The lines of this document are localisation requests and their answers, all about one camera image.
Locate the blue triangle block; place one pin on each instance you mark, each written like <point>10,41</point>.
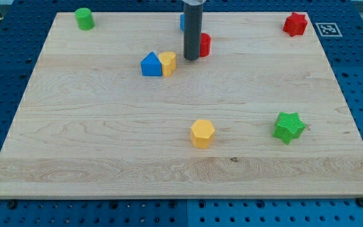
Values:
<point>151,66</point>

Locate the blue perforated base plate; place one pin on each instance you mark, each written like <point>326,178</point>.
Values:
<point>24,30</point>

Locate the yellow hexagon block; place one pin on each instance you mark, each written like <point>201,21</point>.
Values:
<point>202,133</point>

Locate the green star block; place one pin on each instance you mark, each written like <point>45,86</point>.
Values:
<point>288,126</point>

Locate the red cylinder block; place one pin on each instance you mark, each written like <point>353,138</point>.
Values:
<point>205,44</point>

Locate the green cylinder block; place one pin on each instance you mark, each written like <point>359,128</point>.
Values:
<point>84,18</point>

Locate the white fiducial marker tag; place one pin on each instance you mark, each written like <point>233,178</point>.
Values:
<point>327,29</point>

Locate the blue block behind rod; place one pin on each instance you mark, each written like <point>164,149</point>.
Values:
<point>182,25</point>

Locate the wooden board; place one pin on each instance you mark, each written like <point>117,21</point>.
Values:
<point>91,126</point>

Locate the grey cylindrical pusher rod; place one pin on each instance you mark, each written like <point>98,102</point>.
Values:
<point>193,10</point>

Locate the red star block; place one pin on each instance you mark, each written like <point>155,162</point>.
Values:
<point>295,24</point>

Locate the yellow heart block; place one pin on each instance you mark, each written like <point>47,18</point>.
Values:
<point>168,63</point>

